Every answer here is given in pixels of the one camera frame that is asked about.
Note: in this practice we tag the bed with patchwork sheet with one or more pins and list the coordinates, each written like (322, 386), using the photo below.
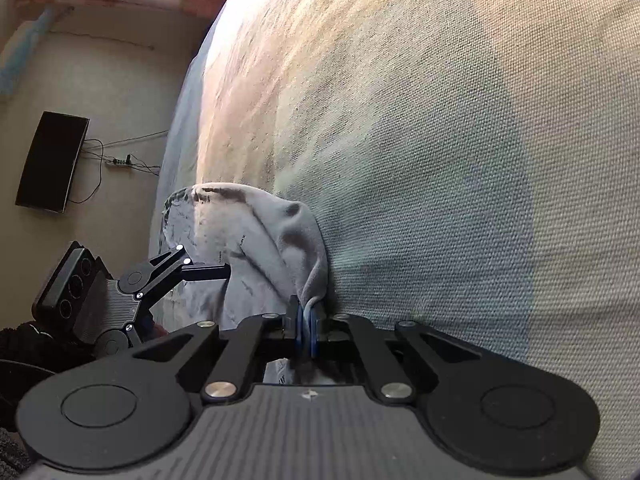
(450, 160)

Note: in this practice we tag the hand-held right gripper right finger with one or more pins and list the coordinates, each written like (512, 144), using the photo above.
(315, 335)

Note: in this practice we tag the grey pants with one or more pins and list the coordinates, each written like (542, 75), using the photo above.
(260, 240)

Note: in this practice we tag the black television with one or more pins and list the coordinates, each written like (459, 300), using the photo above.
(52, 160)

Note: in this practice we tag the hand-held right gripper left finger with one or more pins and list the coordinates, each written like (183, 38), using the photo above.
(300, 332)

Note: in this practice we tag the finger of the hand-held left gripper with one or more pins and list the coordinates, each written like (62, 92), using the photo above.
(205, 272)

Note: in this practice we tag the white power strip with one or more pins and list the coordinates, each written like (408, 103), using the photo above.
(119, 161)

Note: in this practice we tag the grey fuzzy clothing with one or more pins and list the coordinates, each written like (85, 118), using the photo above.
(12, 455)

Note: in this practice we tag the light blue object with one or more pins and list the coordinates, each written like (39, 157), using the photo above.
(22, 50)

